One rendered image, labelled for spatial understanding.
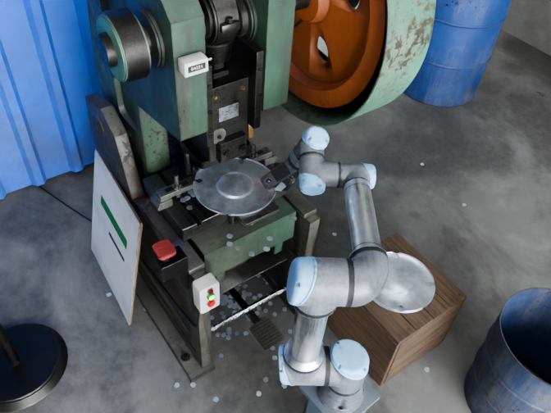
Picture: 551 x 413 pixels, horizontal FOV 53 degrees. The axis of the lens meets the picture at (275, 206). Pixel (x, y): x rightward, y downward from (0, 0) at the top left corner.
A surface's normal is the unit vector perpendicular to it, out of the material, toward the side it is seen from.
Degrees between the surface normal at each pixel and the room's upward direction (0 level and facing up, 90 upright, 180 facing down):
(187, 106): 90
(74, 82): 90
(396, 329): 0
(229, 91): 90
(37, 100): 90
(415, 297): 0
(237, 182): 0
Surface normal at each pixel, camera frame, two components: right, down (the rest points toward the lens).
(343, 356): 0.18, -0.69
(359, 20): -0.81, 0.38
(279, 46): 0.58, 0.61
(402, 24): 0.58, 0.43
